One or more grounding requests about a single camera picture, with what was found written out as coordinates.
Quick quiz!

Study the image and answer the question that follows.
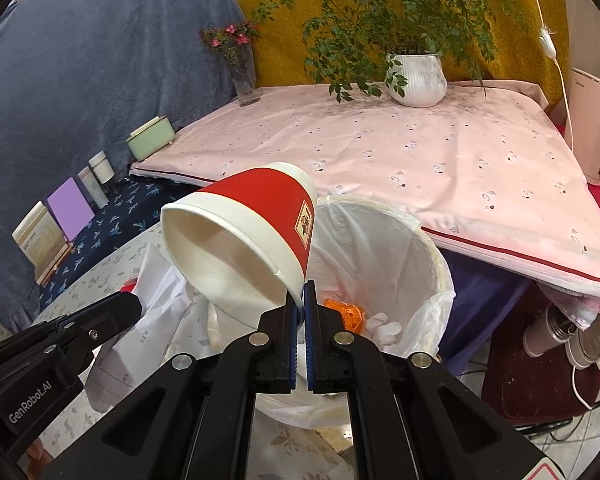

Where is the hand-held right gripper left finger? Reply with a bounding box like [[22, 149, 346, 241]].
[[40, 291, 302, 480]]

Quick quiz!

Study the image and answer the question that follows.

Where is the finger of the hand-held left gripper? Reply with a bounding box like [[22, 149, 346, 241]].
[[30, 291, 145, 361]]

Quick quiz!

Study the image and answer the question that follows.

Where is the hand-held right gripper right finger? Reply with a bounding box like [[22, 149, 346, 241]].
[[304, 280, 543, 480]]

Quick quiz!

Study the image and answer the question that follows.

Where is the large orange patterned wrapper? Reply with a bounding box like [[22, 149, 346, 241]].
[[324, 299, 368, 333]]

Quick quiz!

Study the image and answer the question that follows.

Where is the white paper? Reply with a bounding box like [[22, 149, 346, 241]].
[[87, 242, 201, 411]]

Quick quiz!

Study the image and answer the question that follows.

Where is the white cotton glove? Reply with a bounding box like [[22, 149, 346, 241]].
[[362, 312, 403, 348]]

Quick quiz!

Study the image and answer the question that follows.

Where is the trash bin with white bag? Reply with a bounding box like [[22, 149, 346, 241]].
[[177, 194, 456, 431]]

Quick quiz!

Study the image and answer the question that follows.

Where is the red paper cup with emblem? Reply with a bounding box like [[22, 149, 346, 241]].
[[160, 161, 318, 333]]

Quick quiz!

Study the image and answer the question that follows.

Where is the grey floral tablecloth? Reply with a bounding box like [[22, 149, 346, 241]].
[[27, 220, 356, 480]]

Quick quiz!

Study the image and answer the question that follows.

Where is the navy leaf print cloth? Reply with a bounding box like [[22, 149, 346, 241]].
[[37, 175, 211, 306]]

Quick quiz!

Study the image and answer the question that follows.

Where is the purple card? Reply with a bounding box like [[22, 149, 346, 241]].
[[46, 177, 96, 242]]

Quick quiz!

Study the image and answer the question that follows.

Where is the white round jar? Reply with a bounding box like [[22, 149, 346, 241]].
[[88, 151, 115, 184]]

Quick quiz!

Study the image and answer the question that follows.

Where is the dark purple cloth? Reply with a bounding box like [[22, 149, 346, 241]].
[[437, 247, 533, 376]]

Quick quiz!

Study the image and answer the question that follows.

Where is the pale green tissue box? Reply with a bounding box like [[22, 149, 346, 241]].
[[126, 115, 176, 161]]

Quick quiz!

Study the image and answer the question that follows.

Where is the pink printed cloth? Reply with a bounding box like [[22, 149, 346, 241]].
[[130, 80, 600, 326]]

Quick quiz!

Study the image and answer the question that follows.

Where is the dark red cloth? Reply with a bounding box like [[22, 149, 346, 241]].
[[480, 270, 600, 428]]

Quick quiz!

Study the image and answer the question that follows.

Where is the blue grey backdrop cloth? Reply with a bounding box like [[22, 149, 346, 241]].
[[0, 0, 248, 333]]

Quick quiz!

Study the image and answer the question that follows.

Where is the glass vase with pink flowers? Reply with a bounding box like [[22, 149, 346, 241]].
[[199, 21, 261, 107]]

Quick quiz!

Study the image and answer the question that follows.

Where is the green plant in white pot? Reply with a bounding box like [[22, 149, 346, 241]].
[[250, 0, 531, 108]]

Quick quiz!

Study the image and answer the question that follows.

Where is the white plastic appliance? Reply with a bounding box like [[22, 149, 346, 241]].
[[567, 67, 600, 186]]

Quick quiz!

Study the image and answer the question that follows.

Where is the yellow patterned cloth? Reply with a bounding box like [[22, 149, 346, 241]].
[[220, 0, 571, 126]]

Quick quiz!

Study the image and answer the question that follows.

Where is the white power cable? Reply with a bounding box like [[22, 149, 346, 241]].
[[572, 365, 600, 411]]

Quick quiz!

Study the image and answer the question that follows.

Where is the white cable with switch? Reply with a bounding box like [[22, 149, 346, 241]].
[[517, 0, 576, 153]]

